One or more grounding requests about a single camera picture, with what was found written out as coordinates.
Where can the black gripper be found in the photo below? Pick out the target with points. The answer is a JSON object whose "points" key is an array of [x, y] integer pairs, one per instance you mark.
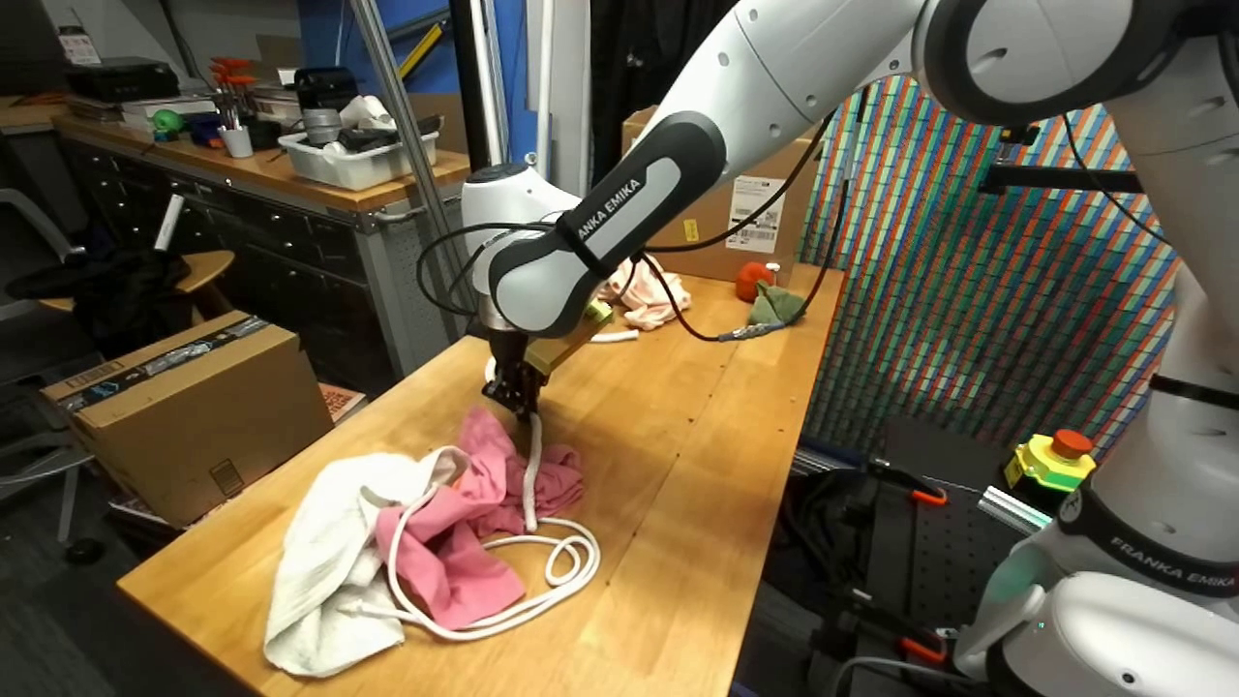
{"points": [[519, 360]]}

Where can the magenta pink cloth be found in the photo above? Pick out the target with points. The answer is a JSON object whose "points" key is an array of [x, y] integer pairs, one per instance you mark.
{"points": [[450, 555]]}

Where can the red plush ball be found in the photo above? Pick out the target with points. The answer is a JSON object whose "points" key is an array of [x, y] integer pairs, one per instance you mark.
{"points": [[756, 281]]}

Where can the white towel cloth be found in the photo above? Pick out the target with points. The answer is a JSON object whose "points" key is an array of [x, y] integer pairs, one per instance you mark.
{"points": [[324, 566]]}

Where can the olive green felt cloth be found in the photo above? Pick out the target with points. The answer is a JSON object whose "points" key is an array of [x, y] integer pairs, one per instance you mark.
{"points": [[778, 311]]}

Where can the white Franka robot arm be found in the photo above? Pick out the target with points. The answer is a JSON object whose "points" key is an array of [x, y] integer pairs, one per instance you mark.
{"points": [[775, 52]]}

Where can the white plastic bin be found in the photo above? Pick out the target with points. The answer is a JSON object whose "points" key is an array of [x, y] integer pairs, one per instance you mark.
{"points": [[352, 161]]}

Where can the silver slanted tripod pole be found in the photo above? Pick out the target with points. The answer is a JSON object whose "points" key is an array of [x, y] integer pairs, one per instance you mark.
{"points": [[401, 118]]}

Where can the black upright pole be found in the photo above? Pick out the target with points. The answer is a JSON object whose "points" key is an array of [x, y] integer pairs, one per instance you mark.
{"points": [[472, 89]]}

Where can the wooden workbench dark cabinets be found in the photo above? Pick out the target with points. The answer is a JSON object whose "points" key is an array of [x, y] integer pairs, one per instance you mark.
{"points": [[255, 232]]}

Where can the cardboard box with black tape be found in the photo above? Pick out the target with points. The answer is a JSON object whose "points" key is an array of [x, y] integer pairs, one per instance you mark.
{"points": [[195, 413]]}

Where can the white tube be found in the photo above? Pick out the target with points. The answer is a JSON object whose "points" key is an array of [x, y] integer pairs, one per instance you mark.
{"points": [[488, 64], [540, 64]]}

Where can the wooden stool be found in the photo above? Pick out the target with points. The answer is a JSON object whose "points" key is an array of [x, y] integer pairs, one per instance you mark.
{"points": [[207, 268]]}

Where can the white cup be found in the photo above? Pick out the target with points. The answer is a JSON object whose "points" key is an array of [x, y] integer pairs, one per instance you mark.
{"points": [[233, 142]]}

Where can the blue board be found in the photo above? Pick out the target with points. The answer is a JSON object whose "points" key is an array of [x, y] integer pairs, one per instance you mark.
{"points": [[334, 41]]}

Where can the black bag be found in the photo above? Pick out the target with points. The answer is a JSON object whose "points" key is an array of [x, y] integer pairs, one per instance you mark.
{"points": [[117, 295]]}

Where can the small orange object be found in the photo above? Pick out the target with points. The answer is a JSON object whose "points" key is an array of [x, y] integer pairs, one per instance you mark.
{"points": [[233, 72]]}

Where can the small green object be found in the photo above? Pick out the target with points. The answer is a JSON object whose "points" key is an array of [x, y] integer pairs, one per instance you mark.
{"points": [[169, 121]]}

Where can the grey office chair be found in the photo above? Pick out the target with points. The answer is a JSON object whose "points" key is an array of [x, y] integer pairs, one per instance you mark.
{"points": [[31, 449]]}

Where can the silver aluminium extrusion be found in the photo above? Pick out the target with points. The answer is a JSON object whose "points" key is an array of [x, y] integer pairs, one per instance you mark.
{"points": [[1015, 507]]}

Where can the black case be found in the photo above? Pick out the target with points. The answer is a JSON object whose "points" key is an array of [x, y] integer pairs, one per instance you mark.
{"points": [[120, 80]]}

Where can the yellow red emergency stop button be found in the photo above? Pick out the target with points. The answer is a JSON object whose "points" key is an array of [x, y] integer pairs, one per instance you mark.
{"points": [[1052, 462]]}

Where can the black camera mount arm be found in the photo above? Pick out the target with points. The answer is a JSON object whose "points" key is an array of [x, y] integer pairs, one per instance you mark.
{"points": [[1059, 179]]}

